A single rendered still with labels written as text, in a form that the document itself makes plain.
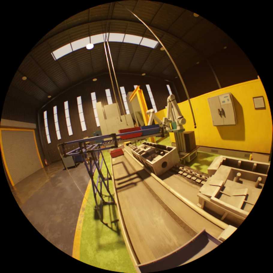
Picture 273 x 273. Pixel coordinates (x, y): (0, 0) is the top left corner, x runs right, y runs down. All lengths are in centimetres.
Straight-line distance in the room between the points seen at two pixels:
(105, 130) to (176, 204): 698
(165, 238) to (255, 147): 268
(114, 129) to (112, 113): 198
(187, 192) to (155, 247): 49
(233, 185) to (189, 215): 33
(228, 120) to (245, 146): 88
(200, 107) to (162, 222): 292
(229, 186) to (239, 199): 13
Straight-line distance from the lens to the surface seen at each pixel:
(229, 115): 251
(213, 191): 56
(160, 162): 99
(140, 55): 1156
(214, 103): 260
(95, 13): 860
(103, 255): 156
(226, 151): 302
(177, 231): 64
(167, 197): 80
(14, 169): 1055
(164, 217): 69
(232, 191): 62
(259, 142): 284
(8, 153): 1058
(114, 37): 981
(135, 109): 928
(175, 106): 210
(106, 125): 735
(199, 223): 67
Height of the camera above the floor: 135
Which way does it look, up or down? 6 degrees down
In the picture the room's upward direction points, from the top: 15 degrees counter-clockwise
